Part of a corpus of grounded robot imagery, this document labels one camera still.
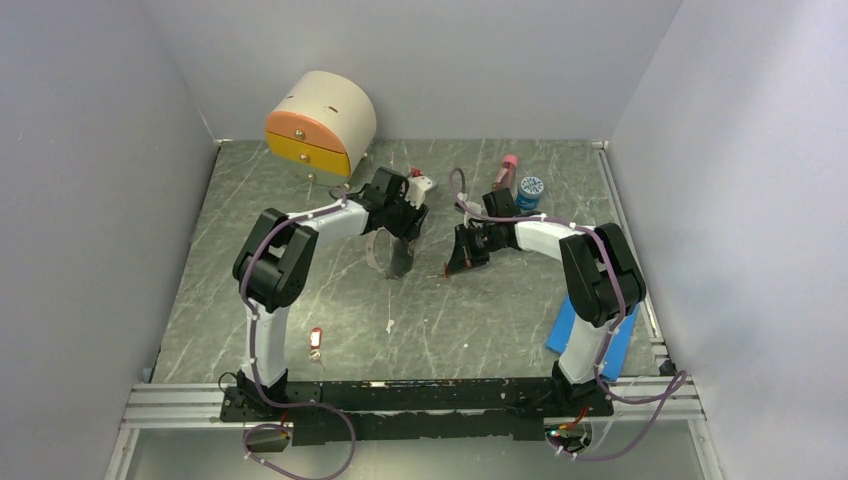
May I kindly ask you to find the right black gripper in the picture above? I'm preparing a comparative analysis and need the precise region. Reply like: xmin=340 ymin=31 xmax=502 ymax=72
xmin=447 ymin=223 xmax=506 ymax=275

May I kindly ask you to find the purple cable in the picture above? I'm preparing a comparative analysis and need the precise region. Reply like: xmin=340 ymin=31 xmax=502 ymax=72
xmin=238 ymin=185 xmax=358 ymax=480
xmin=449 ymin=166 xmax=689 ymax=463

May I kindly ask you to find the pink capped brown vial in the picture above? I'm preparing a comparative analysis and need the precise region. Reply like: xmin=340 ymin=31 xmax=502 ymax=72
xmin=492 ymin=154 xmax=518 ymax=190

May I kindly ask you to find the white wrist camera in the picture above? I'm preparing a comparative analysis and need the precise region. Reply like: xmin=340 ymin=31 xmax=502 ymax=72
xmin=405 ymin=167 xmax=437 ymax=209
xmin=454 ymin=192 xmax=481 ymax=214

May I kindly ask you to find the blue foam sheet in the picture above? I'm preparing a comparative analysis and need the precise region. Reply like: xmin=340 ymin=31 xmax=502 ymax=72
xmin=545 ymin=296 xmax=640 ymax=381

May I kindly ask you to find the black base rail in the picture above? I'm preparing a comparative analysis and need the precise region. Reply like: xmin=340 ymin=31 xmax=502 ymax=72
xmin=220 ymin=377 xmax=614 ymax=446

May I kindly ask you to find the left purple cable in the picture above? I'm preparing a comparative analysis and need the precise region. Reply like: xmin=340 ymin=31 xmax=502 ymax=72
xmin=238 ymin=185 xmax=358 ymax=480

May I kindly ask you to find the round beige drawer box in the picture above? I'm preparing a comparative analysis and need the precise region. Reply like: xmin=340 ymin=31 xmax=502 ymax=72
xmin=265 ymin=71 xmax=377 ymax=187

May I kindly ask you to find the key with red label fob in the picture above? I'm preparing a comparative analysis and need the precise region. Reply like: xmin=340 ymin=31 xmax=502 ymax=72
xmin=308 ymin=327 xmax=323 ymax=363

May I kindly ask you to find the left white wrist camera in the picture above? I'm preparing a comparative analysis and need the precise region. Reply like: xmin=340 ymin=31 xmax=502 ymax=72
xmin=405 ymin=167 xmax=437 ymax=209

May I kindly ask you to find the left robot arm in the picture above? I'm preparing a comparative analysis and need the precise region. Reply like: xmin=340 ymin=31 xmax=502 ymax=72
xmin=233 ymin=167 xmax=436 ymax=420

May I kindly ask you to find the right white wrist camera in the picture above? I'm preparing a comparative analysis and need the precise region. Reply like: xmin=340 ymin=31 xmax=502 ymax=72
xmin=454 ymin=192 xmax=481 ymax=214

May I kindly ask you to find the aluminium frame rail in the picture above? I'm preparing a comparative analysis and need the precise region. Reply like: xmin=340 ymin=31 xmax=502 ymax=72
xmin=121 ymin=377 xmax=666 ymax=429

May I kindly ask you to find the blue round tin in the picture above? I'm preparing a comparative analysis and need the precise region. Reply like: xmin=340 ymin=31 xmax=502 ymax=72
xmin=515 ymin=176 xmax=544 ymax=211

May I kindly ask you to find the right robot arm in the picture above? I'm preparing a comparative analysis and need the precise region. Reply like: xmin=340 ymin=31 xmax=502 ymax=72
xmin=444 ymin=191 xmax=646 ymax=415

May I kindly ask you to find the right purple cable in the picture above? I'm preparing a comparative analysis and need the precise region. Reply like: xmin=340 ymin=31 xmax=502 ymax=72
xmin=449 ymin=166 xmax=689 ymax=463

